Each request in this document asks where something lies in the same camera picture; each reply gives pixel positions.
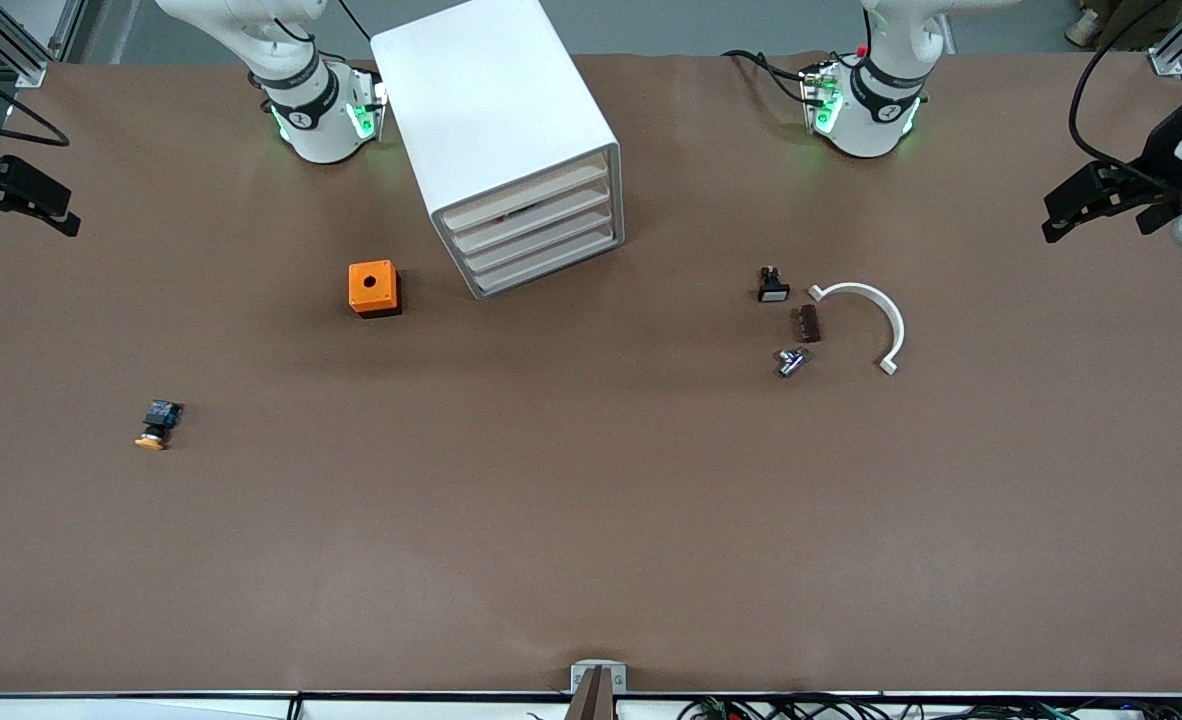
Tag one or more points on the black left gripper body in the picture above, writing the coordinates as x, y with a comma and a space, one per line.
1158, 165

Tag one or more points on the white plastic drawer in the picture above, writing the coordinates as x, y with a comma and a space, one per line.
536, 224
546, 263
526, 198
541, 244

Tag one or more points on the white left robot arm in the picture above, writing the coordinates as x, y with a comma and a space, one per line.
876, 120

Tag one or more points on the yellow mushroom push button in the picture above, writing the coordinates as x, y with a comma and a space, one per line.
158, 422

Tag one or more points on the white rectangular push button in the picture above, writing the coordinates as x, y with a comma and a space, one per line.
773, 288

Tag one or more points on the white drawer cabinet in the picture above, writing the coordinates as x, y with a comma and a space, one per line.
481, 90

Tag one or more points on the small tan object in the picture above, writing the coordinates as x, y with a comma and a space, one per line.
1084, 28

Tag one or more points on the brown cylindrical capacitor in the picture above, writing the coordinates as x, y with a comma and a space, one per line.
809, 323

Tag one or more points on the chrome angle valve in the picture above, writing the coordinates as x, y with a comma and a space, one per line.
791, 361

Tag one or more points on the brown table cover sheet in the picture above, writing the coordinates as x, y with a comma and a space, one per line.
591, 520

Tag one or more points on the orange button enclosure box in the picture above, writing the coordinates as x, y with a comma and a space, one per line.
371, 285

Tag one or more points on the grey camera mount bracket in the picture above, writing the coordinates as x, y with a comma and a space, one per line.
597, 685

